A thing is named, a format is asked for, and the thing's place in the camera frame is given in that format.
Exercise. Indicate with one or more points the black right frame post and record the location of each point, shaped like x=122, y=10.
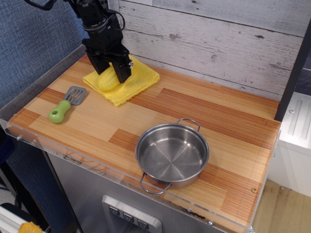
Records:
x=295, y=74

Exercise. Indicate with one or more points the white side cabinet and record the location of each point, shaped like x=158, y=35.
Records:
x=290, y=165

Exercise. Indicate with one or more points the yellow black object bottom left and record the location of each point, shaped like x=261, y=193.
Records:
x=29, y=227

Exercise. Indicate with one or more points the silver button control panel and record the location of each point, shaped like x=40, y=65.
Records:
x=122, y=217

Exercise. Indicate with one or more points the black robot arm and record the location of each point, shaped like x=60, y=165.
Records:
x=92, y=12

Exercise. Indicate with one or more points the clear acrylic front guard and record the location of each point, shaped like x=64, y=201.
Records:
x=86, y=180

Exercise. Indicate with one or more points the green handled grey spatula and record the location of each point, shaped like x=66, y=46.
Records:
x=74, y=96

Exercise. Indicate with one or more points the yellow folded cloth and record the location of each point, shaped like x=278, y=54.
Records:
x=142, y=78

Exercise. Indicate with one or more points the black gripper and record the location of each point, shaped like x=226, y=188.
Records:
x=105, y=46

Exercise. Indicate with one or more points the stainless steel pot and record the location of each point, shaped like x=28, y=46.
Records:
x=172, y=154

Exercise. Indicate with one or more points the yellow plastic corn cob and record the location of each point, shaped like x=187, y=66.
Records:
x=107, y=80

